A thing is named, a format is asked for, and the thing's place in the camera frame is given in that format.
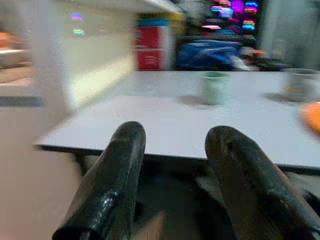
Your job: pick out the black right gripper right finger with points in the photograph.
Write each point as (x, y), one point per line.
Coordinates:
(250, 180)

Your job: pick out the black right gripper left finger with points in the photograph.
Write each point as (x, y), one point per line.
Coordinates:
(112, 180)

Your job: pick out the grey table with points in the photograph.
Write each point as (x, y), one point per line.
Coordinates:
(175, 120)

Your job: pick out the orange plate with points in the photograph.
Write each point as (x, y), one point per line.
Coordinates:
(312, 117)

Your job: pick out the pale green cup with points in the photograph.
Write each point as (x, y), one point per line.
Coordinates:
(215, 87)

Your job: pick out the grey cup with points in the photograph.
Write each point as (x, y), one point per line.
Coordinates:
(301, 85)

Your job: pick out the white counter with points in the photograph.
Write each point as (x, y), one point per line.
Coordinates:
(97, 62)

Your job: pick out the blue bag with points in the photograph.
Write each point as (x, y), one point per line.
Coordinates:
(207, 55)

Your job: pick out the screen with colourful lights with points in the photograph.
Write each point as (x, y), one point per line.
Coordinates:
(232, 15)

